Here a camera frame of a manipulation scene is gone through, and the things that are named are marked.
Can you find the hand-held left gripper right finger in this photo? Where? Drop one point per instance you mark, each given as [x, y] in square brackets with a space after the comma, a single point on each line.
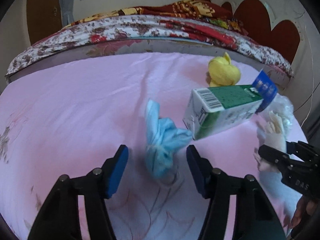
[197, 172]

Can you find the green and white carton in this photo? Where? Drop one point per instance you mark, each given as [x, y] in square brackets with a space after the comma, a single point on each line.
[225, 112]

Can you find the floral bed sheet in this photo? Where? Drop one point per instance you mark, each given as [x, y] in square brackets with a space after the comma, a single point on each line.
[120, 28]

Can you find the light blue bag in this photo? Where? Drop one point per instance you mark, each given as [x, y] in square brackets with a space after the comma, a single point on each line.
[160, 140]

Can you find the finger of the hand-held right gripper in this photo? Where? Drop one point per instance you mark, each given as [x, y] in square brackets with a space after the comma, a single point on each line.
[303, 148]
[273, 156]

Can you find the person's right hand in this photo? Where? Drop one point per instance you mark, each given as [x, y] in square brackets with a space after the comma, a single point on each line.
[303, 210]

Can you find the white glove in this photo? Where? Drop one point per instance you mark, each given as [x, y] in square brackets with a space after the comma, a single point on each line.
[273, 132]

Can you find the pink floral tablecloth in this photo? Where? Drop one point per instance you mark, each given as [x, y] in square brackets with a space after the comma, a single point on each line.
[87, 110]

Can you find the clear crumpled plastic bag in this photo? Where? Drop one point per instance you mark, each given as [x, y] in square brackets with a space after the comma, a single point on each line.
[285, 110]

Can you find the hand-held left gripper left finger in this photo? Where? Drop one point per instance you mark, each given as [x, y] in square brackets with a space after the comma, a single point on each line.
[116, 172]

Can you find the red and white headboard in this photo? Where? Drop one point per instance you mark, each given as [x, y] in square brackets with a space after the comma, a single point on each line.
[270, 17]

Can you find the brown wooden door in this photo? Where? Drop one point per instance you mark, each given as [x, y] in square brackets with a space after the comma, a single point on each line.
[43, 15]

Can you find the grey curtain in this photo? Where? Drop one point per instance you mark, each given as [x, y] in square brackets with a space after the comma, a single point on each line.
[67, 2]

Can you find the red patterned blanket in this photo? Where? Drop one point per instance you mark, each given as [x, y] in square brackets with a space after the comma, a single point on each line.
[180, 11]

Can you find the colourful pillow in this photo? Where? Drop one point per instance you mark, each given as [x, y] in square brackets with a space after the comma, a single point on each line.
[228, 24]

